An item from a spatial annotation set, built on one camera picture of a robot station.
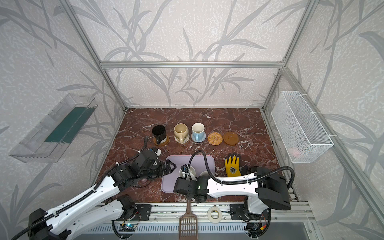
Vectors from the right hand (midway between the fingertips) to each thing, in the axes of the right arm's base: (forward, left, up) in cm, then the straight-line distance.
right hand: (189, 181), depth 78 cm
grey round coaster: (+30, -8, -6) cm, 32 cm away
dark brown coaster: (+31, -27, -7) cm, 42 cm away
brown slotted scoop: (-18, 0, -5) cm, 19 cm away
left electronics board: (-19, +29, -6) cm, 36 cm away
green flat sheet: (+14, +49, +31) cm, 60 cm away
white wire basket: (+9, -50, +30) cm, 59 cm away
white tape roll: (-17, -14, -4) cm, 22 cm away
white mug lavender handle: (+4, -8, +2) cm, 9 cm away
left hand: (+6, +8, +8) cm, 13 cm away
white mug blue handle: (+32, -4, +2) cm, 32 cm away
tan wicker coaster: (+30, -16, -6) cm, 35 cm away
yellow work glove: (+10, -25, -3) cm, 27 cm away
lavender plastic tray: (+5, -5, +14) cm, 16 cm away
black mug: (+30, +20, +3) cm, 37 cm away
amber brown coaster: (+25, +19, -3) cm, 31 cm away
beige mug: (+35, +7, -2) cm, 35 cm away
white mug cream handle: (+1, -2, +12) cm, 12 cm away
